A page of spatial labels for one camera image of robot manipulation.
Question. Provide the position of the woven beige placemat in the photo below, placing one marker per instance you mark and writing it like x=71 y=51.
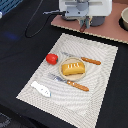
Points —
x=68 y=107

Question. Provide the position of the beige bowl on burner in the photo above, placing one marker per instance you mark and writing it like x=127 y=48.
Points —
x=124 y=16

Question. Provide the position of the small grey saucepan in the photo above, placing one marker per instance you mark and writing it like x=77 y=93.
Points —
x=62 y=14

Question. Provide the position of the round beige plate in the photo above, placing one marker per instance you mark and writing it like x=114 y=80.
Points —
x=73 y=77

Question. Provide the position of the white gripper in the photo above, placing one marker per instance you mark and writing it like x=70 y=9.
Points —
x=85 y=10

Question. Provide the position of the brown wooden tray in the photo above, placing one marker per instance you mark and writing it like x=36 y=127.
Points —
x=110 y=29

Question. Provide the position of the brown toy sausage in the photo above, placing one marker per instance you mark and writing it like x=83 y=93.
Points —
x=82 y=29

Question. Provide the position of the knife with wooden handle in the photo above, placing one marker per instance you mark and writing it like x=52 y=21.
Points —
x=83 y=58

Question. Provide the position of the fork with wooden handle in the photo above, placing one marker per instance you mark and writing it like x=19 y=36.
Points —
x=71 y=83

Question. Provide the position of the yellow toy bread loaf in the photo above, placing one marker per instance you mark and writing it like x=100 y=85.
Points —
x=73 y=68

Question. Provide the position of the red toy tomato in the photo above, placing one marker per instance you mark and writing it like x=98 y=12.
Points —
x=52 y=59

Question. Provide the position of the large grey pot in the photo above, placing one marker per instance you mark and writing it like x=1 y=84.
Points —
x=96 y=21

